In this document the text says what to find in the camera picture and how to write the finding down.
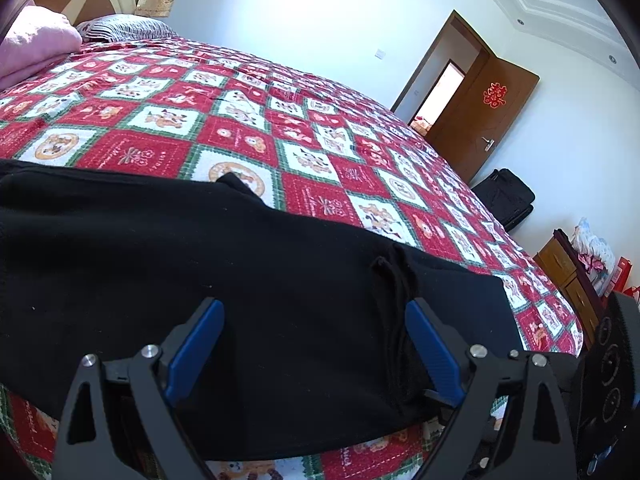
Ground black folding chair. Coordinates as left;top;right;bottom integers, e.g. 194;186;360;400
472;168;536;232

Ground striped grey pillow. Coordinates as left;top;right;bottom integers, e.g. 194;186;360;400
76;14;178;42

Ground red paper door decoration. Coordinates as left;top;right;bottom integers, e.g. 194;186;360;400
483;81;508;110

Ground red patchwork bedspread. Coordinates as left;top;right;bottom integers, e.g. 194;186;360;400
0;34;586;480

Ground brown wooden door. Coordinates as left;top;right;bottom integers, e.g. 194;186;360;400
426;51;539;183

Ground black pants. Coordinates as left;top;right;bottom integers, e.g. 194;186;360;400
1;160;522;460

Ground red bag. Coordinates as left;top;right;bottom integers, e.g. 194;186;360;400
610;257;639;302

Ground pink folded blanket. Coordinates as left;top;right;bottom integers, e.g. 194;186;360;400
1;0;82;90

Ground floral items on nightstand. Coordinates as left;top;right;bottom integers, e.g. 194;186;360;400
570;217;616;296

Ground silver door handle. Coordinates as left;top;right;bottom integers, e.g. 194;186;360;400
482;136;495;152

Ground wooden nightstand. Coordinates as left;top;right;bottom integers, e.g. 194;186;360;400
534;229;604;349

